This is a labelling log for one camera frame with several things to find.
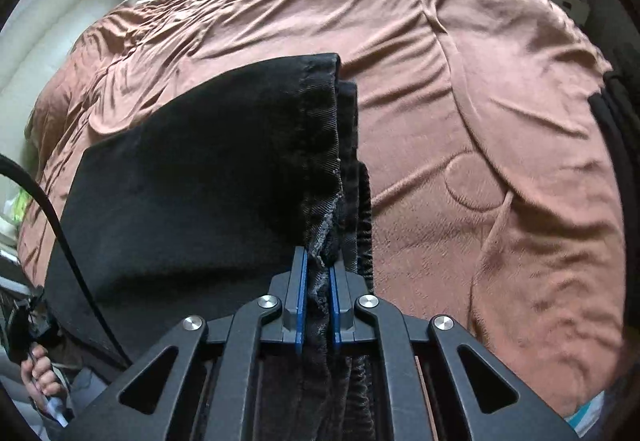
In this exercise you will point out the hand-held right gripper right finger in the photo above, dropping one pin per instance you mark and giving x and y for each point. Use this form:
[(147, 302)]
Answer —
[(334, 306)]

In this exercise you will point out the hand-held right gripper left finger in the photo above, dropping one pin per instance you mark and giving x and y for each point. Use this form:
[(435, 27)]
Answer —
[(300, 291)]

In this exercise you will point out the black pants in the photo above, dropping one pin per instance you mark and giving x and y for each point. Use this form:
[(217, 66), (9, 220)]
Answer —
[(200, 171)]

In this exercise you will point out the person's left hand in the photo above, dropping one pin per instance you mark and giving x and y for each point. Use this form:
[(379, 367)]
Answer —
[(42, 378)]

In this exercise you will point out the green object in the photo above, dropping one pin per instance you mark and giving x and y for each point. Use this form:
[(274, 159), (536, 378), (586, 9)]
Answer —
[(20, 206)]

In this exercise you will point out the brown blanket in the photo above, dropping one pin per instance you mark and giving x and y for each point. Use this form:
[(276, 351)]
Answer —
[(475, 121)]

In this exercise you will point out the blue printed bed sheet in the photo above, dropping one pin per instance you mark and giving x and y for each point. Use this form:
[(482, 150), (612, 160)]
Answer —
[(587, 413)]

